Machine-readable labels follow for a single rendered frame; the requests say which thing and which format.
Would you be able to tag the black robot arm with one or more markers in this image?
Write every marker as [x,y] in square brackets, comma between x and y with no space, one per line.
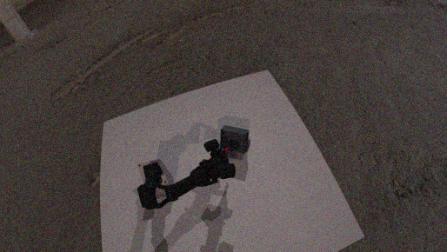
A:
[200,176]

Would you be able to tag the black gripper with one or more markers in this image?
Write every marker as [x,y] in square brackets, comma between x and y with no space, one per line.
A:
[215,153]

